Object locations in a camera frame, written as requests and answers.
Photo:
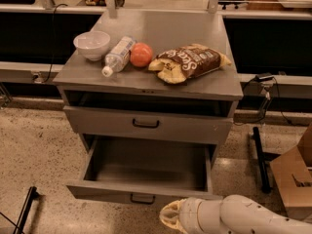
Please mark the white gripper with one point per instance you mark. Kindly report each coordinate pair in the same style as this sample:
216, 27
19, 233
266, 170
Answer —
192, 214

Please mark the grey drawer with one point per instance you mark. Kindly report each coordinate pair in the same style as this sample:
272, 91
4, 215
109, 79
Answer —
144, 171
138, 124

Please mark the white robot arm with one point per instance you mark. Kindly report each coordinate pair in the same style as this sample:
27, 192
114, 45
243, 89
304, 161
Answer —
234, 214

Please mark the grey top drawer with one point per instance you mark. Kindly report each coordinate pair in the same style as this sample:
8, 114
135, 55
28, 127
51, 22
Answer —
138, 124

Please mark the grey drawer cabinet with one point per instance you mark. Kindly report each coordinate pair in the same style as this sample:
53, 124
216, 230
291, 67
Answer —
215, 94

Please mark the black floor bar right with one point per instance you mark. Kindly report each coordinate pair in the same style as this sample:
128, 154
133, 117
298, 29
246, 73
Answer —
266, 188

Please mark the black floor bar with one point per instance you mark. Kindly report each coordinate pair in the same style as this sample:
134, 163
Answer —
32, 194
266, 188

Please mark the cardboard box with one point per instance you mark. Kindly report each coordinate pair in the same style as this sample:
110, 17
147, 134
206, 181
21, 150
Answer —
293, 178

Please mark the black floor bar left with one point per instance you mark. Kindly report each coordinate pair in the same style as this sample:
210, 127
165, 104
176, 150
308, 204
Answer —
32, 194

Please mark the brown yellow chip bag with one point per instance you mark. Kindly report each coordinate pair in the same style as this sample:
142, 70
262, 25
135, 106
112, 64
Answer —
175, 66

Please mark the red tomato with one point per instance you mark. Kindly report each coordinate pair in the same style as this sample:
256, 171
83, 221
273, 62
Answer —
141, 55

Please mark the clear plastic water bottle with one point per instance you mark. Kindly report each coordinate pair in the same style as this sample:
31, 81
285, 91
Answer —
116, 60

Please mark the white ceramic bowl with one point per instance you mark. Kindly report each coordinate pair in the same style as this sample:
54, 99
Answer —
92, 45

